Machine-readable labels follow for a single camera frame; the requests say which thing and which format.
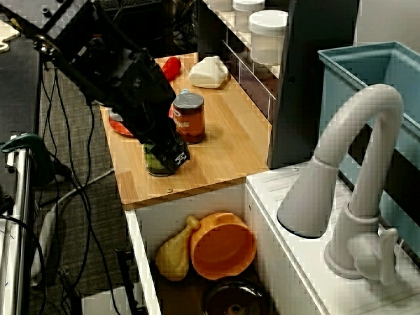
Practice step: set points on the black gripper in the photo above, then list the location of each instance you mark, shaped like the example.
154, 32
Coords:
144, 98

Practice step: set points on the green peas can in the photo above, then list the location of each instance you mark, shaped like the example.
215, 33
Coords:
152, 165

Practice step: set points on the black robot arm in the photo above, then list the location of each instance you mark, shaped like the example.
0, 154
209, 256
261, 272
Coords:
82, 49

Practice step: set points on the brown beans can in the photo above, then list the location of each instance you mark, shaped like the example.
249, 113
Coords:
192, 124

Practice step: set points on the red round plate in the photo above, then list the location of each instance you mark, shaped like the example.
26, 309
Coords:
119, 128

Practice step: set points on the white cloth lump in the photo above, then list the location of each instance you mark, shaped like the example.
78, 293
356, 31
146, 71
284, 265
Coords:
208, 73

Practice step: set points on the red chili pepper toy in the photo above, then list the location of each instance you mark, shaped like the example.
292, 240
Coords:
172, 67

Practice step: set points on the yellow toy chicken drumstick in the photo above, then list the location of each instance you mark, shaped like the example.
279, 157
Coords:
174, 252

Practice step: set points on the orange toy pot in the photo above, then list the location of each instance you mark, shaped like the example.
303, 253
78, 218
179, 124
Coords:
223, 249

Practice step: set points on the green clamp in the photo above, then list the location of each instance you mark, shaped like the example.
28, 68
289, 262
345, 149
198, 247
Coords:
36, 144

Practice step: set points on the dark kitchen hutch shelf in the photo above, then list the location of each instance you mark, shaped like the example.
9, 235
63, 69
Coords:
305, 98

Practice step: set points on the white toy sink unit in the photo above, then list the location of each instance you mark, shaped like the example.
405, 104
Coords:
279, 262

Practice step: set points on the tall white lidded jar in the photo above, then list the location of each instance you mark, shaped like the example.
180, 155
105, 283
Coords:
267, 36

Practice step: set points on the dark round pot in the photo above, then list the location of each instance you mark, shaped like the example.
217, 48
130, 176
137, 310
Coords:
236, 295

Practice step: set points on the white power strip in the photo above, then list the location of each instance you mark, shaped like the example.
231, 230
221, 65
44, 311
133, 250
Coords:
44, 236

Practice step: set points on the black keyboard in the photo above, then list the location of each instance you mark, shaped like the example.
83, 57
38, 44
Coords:
138, 5

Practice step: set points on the white box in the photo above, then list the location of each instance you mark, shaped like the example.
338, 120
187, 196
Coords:
101, 302

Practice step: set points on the small white lidded jar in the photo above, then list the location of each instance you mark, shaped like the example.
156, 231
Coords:
247, 6

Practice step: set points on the dark desk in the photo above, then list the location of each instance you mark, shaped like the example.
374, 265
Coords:
16, 92

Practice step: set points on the grey toy faucet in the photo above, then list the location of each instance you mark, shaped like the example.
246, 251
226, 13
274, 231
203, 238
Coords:
367, 229

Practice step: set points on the blue plastic bin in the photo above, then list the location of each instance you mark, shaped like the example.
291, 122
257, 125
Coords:
361, 65

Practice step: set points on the metal frame rail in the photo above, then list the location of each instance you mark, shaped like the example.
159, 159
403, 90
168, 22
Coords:
18, 213

